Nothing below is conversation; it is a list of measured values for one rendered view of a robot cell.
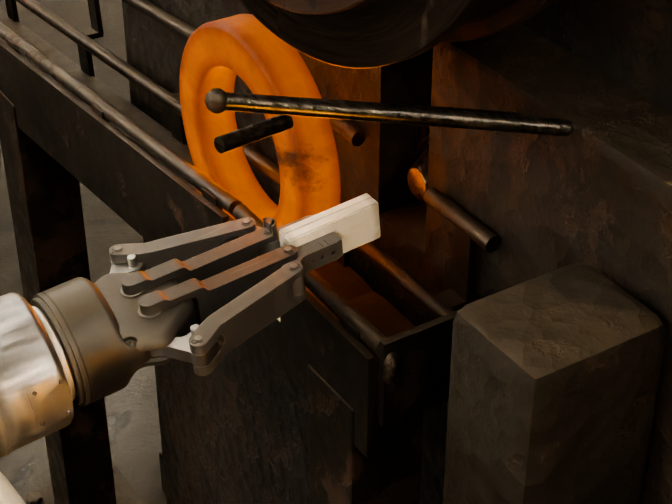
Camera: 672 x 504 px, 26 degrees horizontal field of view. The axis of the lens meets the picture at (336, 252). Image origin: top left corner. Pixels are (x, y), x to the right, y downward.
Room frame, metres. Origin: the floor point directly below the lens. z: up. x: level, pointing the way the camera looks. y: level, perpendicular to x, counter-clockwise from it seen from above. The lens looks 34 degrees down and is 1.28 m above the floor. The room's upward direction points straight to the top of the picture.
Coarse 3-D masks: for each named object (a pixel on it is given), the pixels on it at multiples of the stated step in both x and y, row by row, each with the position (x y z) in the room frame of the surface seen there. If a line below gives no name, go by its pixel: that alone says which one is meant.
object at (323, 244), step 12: (312, 240) 0.79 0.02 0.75; (324, 240) 0.79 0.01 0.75; (336, 240) 0.79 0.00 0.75; (300, 252) 0.78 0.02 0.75; (312, 252) 0.78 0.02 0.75; (324, 252) 0.79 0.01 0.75; (336, 252) 0.79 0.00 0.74; (312, 264) 0.78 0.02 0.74; (324, 264) 0.79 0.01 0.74; (300, 288) 0.75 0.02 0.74
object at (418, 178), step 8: (424, 152) 0.90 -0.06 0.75; (416, 160) 0.90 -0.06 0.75; (424, 160) 0.89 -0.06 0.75; (416, 168) 0.88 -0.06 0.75; (424, 168) 0.88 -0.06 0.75; (408, 176) 0.89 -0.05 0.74; (416, 176) 0.88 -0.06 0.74; (424, 176) 0.88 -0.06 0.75; (408, 184) 0.89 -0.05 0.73; (416, 184) 0.88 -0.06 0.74; (424, 184) 0.87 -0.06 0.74; (416, 192) 0.88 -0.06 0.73; (424, 192) 0.87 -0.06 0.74
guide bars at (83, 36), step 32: (32, 0) 1.41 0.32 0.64; (96, 0) 1.31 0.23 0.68; (128, 0) 1.23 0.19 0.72; (64, 32) 1.32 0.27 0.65; (96, 32) 1.31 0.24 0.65; (192, 32) 1.13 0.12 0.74; (128, 64) 1.21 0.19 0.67; (160, 96) 1.13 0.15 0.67; (352, 128) 0.91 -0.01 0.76; (256, 160) 0.99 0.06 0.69; (480, 224) 0.79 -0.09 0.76; (384, 256) 0.84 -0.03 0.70; (416, 288) 0.80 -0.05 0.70
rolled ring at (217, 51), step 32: (224, 32) 0.92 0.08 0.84; (256, 32) 0.92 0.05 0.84; (192, 64) 0.97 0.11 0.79; (224, 64) 0.93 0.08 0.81; (256, 64) 0.89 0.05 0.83; (288, 64) 0.89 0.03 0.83; (192, 96) 0.97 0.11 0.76; (320, 96) 0.88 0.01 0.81; (192, 128) 0.97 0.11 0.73; (224, 128) 0.97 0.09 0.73; (320, 128) 0.86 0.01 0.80; (192, 160) 0.98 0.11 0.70; (224, 160) 0.96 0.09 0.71; (288, 160) 0.85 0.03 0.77; (320, 160) 0.85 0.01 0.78; (256, 192) 0.94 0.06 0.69; (288, 192) 0.85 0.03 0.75; (320, 192) 0.85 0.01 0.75
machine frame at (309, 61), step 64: (192, 0) 1.15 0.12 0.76; (576, 0) 0.82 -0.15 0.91; (640, 0) 0.77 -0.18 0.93; (320, 64) 0.97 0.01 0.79; (448, 64) 0.84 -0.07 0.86; (512, 64) 0.80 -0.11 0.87; (576, 64) 0.80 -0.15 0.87; (640, 64) 0.77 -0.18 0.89; (384, 128) 0.90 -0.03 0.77; (448, 128) 0.83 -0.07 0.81; (576, 128) 0.73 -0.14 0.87; (640, 128) 0.72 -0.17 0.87; (384, 192) 0.90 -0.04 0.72; (448, 192) 0.83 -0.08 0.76; (512, 192) 0.77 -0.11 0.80; (576, 192) 0.72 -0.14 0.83; (640, 192) 0.68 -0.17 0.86; (448, 256) 0.83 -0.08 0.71; (512, 256) 0.77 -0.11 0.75; (576, 256) 0.72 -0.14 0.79; (640, 256) 0.68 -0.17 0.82; (192, 384) 1.20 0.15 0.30; (256, 384) 1.07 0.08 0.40; (192, 448) 1.21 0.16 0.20; (256, 448) 1.08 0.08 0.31
